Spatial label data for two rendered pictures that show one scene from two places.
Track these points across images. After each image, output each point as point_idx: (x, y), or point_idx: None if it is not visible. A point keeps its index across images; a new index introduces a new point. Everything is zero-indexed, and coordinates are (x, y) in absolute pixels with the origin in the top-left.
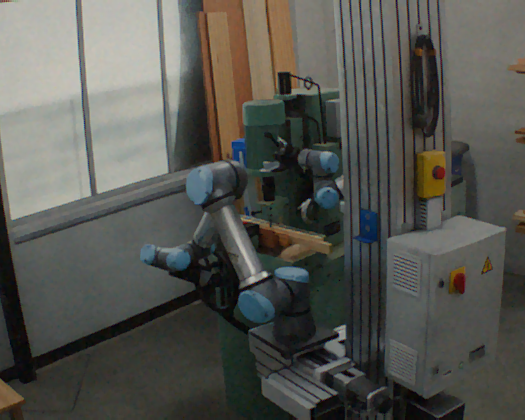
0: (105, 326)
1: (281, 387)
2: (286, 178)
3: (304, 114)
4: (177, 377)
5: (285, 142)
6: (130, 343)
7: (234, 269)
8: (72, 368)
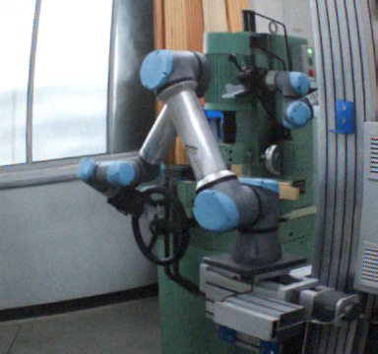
0: (35, 303)
1: (238, 308)
2: (249, 120)
3: (270, 52)
4: (109, 353)
5: (251, 64)
6: (60, 324)
7: (184, 209)
8: (4, 331)
